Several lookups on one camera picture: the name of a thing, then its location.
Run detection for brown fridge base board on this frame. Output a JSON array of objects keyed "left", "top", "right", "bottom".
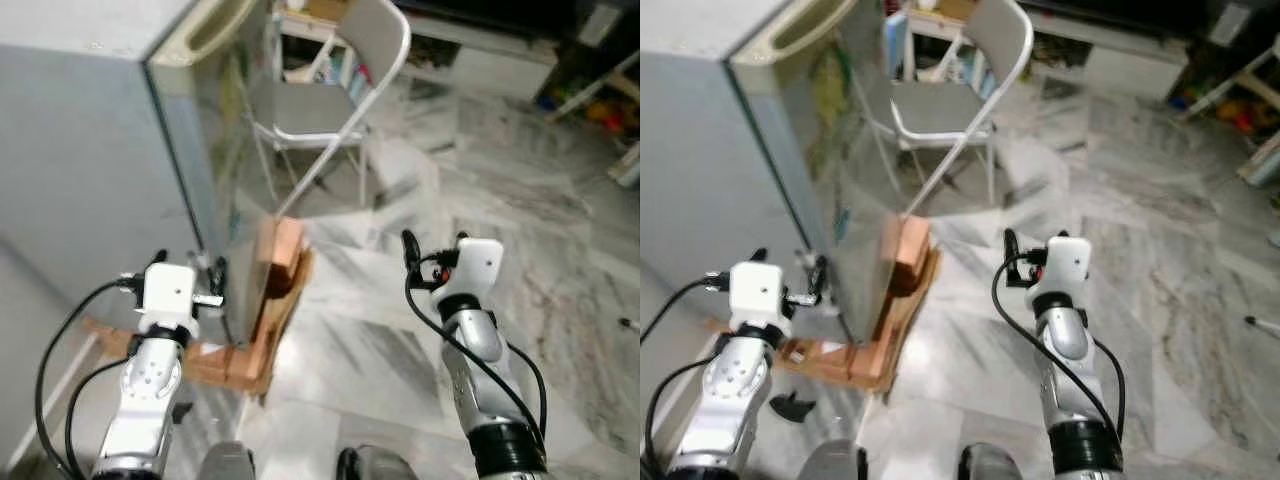
[
  {"left": 85, "top": 215, "right": 317, "bottom": 397},
  {"left": 705, "top": 215, "right": 943, "bottom": 397}
]

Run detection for grey fridge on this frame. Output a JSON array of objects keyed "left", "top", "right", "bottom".
[
  {"left": 640, "top": 0, "right": 906, "bottom": 346},
  {"left": 0, "top": 0, "right": 276, "bottom": 346}
]

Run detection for orange brick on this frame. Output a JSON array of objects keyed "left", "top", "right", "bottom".
[
  {"left": 258, "top": 217, "right": 306, "bottom": 299},
  {"left": 185, "top": 340, "right": 273, "bottom": 393},
  {"left": 790, "top": 340, "right": 893, "bottom": 393},
  {"left": 880, "top": 215, "right": 932, "bottom": 297}
]

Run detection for grey folding chair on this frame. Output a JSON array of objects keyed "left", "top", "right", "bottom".
[
  {"left": 885, "top": 0, "right": 1036, "bottom": 216},
  {"left": 245, "top": 0, "right": 413, "bottom": 213}
]

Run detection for silver left robot leg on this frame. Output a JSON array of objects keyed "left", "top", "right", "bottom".
[
  {"left": 800, "top": 440, "right": 853, "bottom": 480},
  {"left": 198, "top": 440, "right": 256, "bottom": 480}
]

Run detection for silver robot leg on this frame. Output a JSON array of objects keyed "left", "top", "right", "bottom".
[
  {"left": 958, "top": 443, "right": 1016, "bottom": 480},
  {"left": 338, "top": 445, "right": 421, "bottom": 480},
  {"left": 198, "top": 440, "right": 256, "bottom": 480},
  {"left": 800, "top": 440, "right": 853, "bottom": 480}
]

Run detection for colourful books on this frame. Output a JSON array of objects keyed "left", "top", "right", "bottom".
[
  {"left": 884, "top": 10, "right": 909, "bottom": 79},
  {"left": 318, "top": 42, "right": 363, "bottom": 93}
]

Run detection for silver right robot leg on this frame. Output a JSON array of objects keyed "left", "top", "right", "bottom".
[
  {"left": 958, "top": 443, "right": 1016, "bottom": 480},
  {"left": 338, "top": 445, "right": 421, "bottom": 480}
]

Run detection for white desk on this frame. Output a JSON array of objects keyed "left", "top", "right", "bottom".
[
  {"left": 905, "top": 0, "right": 1193, "bottom": 101},
  {"left": 275, "top": 0, "right": 561, "bottom": 101}
]

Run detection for white plastic object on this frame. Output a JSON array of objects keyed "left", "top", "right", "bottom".
[
  {"left": 1238, "top": 130, "right": 1280, "bottom": 188},
  {"left": 610, "top": 140, "right": 641, "bottom": 191}
]

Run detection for colourful toy pile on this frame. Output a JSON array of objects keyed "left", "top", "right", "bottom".
[
  {"left": 1168, "top": 85, "right": 1280, "bottom": 139},
  {"left": 540, "top": 82, "right": 641, "bottom": 139}
]

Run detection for grey box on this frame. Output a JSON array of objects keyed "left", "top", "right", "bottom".
[
  {"left": 1205, "top": 0, "right": 1257, "bottom": 47},
  {"left": 575, "top": 0, "right": 627, "bottom": 47}
]

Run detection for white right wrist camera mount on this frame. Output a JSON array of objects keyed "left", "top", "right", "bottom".
[
  {"left": 455, "top": 238, "right": 505, "bottom": 301},
  {"left": 1045, "top": 235, "right": 1093, "bottom": 299}
]

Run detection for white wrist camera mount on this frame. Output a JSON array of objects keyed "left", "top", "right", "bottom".
[
  {"left": 728, "top": 262, "right": 791, "bottom": 336},
  {"left": 1045, "top": 235, "right": 1093, "bottom": 299},
  {"left": 140, "top": 263, "right": 199, "bottom": 336},
  {"left": 455, "top": 238, "right": 505, "bottom": 301}
]

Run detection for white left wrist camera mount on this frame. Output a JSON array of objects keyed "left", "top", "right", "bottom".
[
  {"left": 728, "top": 262, "right": 791, "bottom": 336},
  {"left": 140, "top": 263, "right": 199, "bottom": 336}
]

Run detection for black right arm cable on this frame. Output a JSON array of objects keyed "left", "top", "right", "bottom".
[
  {"left": 403, "top": 270, "right": 549, "bottom": 446},
  {"left": 990, "top": 255, "right": 1128, "bottom": 446}
]

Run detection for white slanted frame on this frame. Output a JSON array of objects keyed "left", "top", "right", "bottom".
[
  {"left": 1185, "top": 40, "right": 1280, "bottom": 116},
  {"left": 545, "top": 48, "right": 641, "bottom": 113}
]

